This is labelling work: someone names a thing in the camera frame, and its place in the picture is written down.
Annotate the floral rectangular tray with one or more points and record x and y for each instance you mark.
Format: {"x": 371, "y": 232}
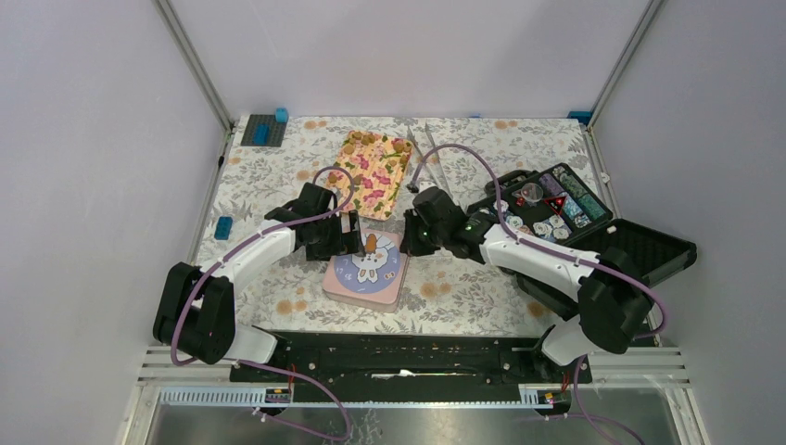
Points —
{"x": 377, "y": 165}

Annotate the silver tin lid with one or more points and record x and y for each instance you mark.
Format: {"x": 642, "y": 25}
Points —
{"x": 381, "y": 268}

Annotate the blue corner bracket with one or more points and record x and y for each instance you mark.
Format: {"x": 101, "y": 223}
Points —
{"x": 583, "y": 117}

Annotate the silver metal tongs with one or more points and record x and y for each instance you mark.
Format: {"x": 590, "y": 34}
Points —
{"x": 431, "y": 172}

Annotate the floral table mat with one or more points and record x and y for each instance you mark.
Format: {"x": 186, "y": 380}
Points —
{"x": 439, "y": 295}

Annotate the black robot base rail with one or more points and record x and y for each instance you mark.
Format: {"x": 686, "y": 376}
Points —
{"x": 408, "y": 368}

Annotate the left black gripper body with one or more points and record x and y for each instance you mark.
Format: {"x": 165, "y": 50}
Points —
{"x": 330, "y": 240}

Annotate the grey lego baseplate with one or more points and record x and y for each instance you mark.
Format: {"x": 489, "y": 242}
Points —
{"x": 263, "y": 130}

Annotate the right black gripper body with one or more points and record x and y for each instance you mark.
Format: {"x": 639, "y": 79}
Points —
{"x": 423, "y": 240}

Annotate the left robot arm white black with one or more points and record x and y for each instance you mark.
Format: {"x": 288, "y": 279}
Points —
{"x": 196, "y": 312}

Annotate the clear plastic cup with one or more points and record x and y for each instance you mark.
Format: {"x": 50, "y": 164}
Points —
{"x": 531, "y": 193}

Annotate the small blue block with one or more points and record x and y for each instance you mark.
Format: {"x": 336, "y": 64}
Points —
{"x": 223, "y": 228}

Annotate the compartmented metal chocolate tin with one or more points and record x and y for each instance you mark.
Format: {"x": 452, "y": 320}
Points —
{"x": 384, "y": 301}

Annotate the black poker chip case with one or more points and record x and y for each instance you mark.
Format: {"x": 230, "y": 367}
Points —
{"x": 572, "y": 216}

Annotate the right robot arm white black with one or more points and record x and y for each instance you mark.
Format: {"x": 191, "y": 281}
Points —
{"x": 612, "y": 302}

